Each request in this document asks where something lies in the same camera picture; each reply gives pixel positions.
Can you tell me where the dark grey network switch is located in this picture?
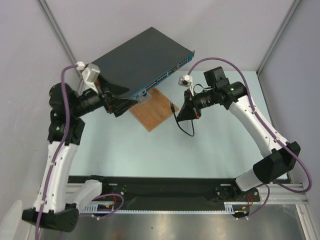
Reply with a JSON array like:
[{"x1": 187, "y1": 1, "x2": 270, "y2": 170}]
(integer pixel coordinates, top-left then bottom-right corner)
[{"x1": 92, "y1": 27, "x2": 195, "y2": 99}]

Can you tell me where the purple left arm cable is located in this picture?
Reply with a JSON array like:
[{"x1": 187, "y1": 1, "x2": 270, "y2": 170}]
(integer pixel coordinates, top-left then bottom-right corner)
[{"x1": 34, "y1": 63, "x2": 125, "y2": 240}]

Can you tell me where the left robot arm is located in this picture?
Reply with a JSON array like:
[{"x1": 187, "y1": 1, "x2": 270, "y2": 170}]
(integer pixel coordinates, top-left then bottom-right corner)
[{"x1": 21, "y1": 77, "x2": 137, "y2": 232}]

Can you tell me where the aluminium frame post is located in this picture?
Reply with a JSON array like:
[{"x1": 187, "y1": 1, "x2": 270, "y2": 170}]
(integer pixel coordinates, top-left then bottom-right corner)
[
  {"x1": 256, "y1": 0, "x2": 302, "y2": 76},
  {"x1": 36, "y1": 0, "x2": 77, "y2": 64}
]

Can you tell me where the wooden base board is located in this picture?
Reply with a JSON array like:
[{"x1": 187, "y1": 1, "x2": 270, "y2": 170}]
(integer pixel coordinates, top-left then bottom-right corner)
[{"x1": 129, "y1": 88, "x2": 173, "y2": 133}]

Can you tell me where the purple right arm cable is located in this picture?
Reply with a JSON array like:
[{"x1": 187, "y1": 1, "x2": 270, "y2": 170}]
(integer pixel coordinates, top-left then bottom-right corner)
[{"x1": 187, "y1": 57, "x2": 313, "y2": 220}]

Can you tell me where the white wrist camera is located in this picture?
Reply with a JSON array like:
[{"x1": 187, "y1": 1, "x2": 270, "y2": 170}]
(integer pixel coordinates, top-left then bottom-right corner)
[
  {"x1": 81, "y1": 63, "x2": 101, "y2": 93},
  {"x1": 178, "y1": 74, "x2": 194, "y2": 96}
]

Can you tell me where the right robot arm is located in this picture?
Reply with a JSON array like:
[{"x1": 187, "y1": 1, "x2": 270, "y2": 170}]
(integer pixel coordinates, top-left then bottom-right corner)
[{"x1": 175, "y1": 67, "x2": 301, "y2": 201}]

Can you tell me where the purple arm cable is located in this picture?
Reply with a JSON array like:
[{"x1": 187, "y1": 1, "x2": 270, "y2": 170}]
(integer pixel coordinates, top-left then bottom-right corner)
[
  {"x1": 187, "y1": 57, "x2": 313, "y2": 220},
  {"x1": 34, "y1": 63, "x2": 125, "y2": 240}
]

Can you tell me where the aluminium frame post right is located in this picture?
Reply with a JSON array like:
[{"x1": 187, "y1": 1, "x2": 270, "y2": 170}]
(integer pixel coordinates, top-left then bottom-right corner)
[{"x1": 256, "y1": 0, "x2": 302, "y2": 76}]

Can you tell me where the aluminium front rail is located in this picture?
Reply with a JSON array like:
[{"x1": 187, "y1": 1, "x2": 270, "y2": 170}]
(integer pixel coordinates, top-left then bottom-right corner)
[{"x1": 257, "y1": 183, "x2": 309, "y2": 205}]

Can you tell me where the aluminium frame post left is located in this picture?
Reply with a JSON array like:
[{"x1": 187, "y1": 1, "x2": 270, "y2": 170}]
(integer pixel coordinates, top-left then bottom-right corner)
[{"x1": 36, "y1": 0, "x2": 77, "y2": 64}]

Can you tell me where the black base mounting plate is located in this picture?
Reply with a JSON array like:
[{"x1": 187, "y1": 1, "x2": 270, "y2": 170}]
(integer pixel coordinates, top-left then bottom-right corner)
[{"x1": 68, "y1": 175, "x2": 260, "y2": 212}]

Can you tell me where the black ethernet cable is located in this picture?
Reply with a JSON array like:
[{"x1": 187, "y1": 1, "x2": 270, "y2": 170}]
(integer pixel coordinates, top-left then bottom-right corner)
[{"x1": 169, "y1": 100, "x2": 196, "y2": 137}]

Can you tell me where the metal switch stand bracket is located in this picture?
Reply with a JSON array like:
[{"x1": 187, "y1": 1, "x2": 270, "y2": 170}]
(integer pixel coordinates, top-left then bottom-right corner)
[{"x1": 137, "y1": 92, "x2": 152, "y2": 105}]

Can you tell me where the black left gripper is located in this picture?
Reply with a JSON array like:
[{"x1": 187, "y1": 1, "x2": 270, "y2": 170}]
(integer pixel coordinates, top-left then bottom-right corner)
[{"x1": 72, "y1": 73, "x2": 138, "y2": 117}]

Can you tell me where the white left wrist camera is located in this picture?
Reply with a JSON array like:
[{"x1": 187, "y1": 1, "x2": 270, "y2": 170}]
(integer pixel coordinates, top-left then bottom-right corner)
[{"x1": 81, "y1": 63, "x2": 101, "y2": 93}]

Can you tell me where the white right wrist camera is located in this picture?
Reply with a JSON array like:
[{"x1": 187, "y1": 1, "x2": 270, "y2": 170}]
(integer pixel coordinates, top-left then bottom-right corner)
[{"x1": 178, "y1": 74, "x2": 194, "y2": 96}]

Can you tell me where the white cable duct rail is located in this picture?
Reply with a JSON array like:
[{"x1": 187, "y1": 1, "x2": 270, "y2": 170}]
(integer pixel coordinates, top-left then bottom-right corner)
[{"x1": 78, "y1": 201, "x2": 237, "y2": 215}]

